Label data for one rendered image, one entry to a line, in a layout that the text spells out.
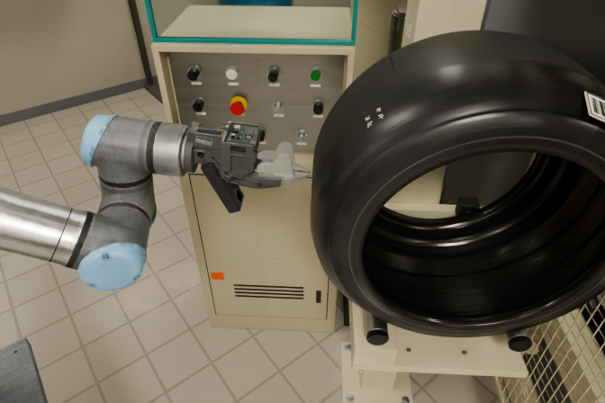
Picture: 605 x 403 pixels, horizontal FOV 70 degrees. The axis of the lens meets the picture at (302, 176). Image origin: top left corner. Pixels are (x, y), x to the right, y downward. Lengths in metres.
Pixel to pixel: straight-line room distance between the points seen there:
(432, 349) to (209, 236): 0.90
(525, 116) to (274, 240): 1.13
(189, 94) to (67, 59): 2.71
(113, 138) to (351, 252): 0.43
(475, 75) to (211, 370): 1.61
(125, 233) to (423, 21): 0.67
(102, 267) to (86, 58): 3.40
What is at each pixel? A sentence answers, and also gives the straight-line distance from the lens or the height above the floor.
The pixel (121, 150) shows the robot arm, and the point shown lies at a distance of 0.76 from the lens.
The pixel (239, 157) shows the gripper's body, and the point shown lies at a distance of 0.72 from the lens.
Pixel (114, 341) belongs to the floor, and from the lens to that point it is 2.15.
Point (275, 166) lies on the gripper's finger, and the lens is 0.73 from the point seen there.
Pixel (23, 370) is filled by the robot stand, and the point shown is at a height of 0.60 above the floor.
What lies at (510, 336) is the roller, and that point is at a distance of 1.00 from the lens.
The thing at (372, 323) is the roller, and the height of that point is 0.92.
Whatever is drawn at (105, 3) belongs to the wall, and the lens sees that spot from 3.99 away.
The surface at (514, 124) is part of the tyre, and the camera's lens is 0.62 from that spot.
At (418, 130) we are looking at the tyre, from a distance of 0.61.
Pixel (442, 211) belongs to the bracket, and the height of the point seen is 0.95.
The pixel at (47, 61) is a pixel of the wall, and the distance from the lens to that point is 3.99.
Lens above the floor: 1.67
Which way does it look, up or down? 36 degrees down
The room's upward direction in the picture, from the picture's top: straight up
